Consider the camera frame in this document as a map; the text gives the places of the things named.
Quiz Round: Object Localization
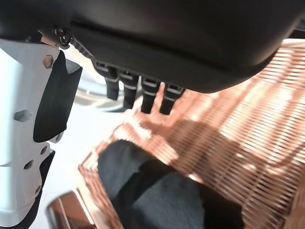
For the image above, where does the black garment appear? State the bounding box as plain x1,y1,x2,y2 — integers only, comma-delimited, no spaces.
96,139,245,229

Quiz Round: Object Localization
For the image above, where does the rectangular wicker laundry basket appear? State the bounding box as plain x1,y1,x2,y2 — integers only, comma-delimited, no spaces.
78,39,305,229

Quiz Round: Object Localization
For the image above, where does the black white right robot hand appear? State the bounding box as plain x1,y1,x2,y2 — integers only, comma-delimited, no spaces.
0,0,305,228

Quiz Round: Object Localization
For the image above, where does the glossy brown stool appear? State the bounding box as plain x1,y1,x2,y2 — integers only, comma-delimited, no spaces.
46,189,96,229

